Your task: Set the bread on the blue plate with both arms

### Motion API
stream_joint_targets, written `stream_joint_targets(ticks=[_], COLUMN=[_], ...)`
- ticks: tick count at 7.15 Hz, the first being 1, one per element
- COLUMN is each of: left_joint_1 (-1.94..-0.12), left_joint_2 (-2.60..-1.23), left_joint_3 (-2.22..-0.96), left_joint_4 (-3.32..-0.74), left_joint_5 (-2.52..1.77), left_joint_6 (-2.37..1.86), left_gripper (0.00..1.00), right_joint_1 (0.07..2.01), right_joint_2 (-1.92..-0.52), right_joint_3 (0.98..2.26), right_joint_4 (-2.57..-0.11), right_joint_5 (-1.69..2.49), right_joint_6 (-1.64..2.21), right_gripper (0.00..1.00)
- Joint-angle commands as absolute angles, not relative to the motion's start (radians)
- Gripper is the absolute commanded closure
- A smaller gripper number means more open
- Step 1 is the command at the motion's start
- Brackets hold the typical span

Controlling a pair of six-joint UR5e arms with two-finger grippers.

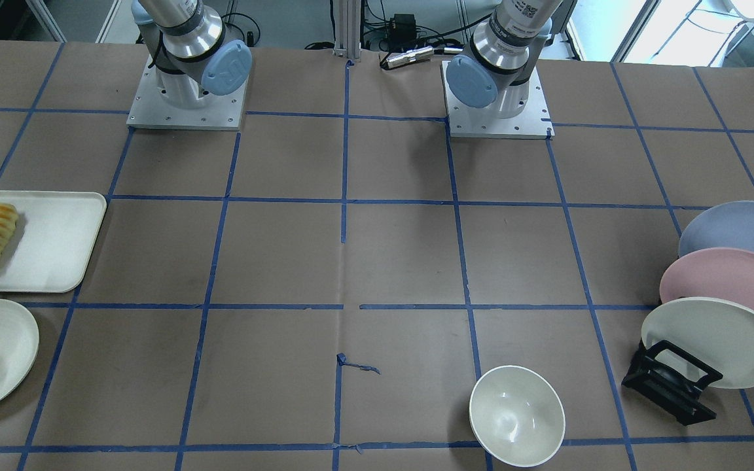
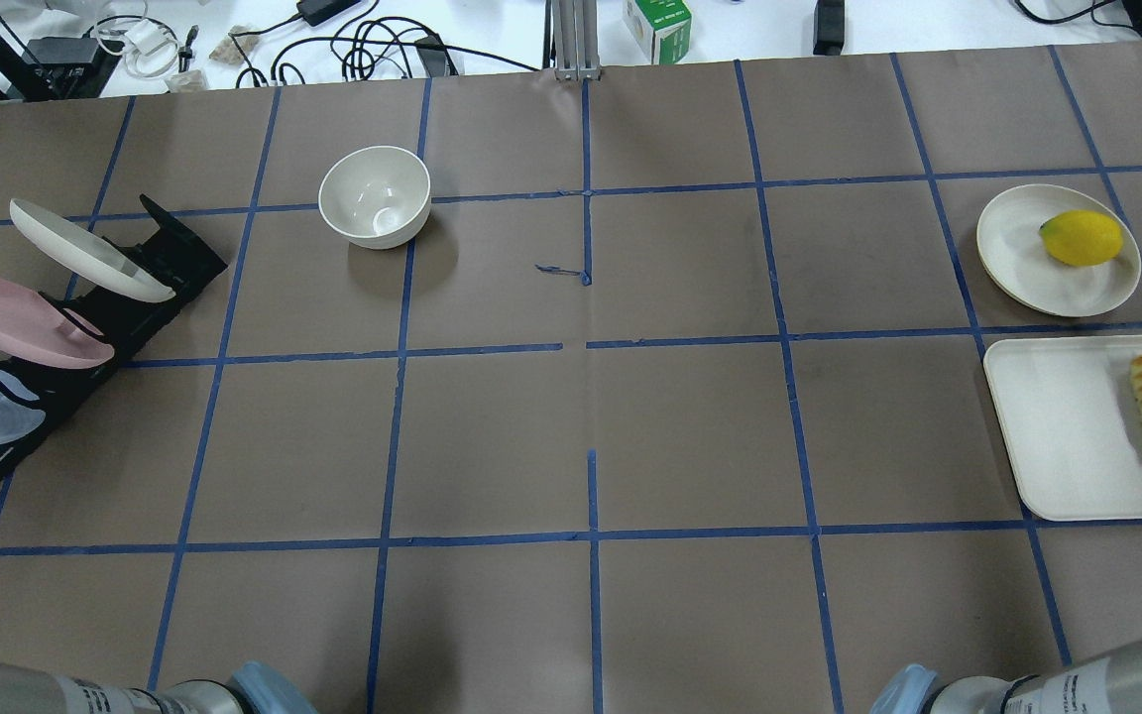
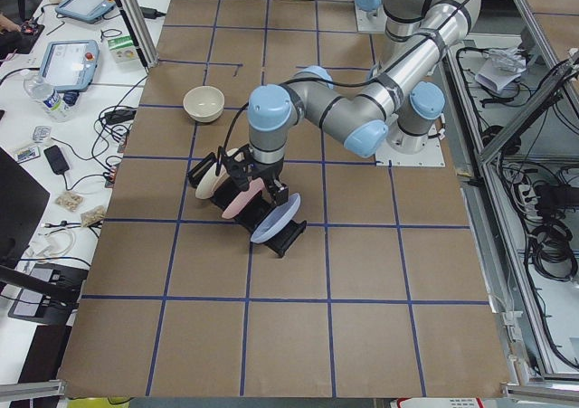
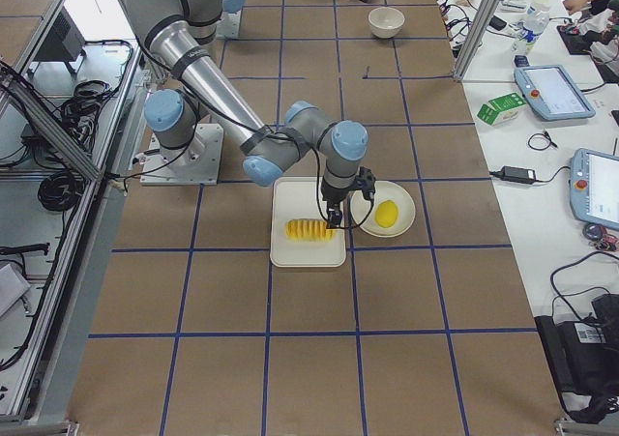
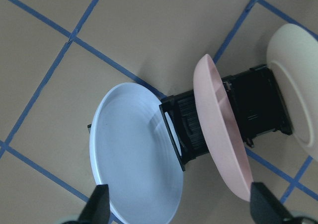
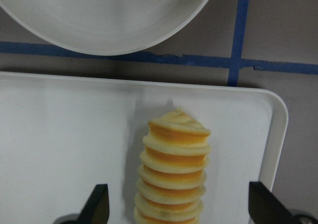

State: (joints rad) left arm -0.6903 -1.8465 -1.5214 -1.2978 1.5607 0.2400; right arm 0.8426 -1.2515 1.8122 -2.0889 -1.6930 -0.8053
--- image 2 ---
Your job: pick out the white ceramic bowl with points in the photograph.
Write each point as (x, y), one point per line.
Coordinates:
(378, 198)

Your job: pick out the black device on desk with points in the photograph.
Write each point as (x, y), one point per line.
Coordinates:
(829, 27)

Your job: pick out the yellow lemon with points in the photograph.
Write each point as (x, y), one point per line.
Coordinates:
(1082, 238)

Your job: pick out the black plate rack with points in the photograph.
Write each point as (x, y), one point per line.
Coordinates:
(176, 256)

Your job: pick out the pink plate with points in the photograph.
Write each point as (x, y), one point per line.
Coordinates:
(38, 330)

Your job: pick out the white plate in rack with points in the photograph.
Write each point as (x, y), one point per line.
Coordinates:
(91, 257)

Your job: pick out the green white carton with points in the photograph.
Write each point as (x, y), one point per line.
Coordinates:
(662, 29)

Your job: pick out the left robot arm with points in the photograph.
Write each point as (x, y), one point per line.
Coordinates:
(253, 688)

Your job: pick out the white round plate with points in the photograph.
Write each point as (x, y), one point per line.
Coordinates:
(1012, 251)

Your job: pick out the aluminium frame post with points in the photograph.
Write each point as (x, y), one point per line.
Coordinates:
(571, 40)

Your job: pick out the white rectangular tray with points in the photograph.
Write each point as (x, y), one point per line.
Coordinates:
(1070, 424)

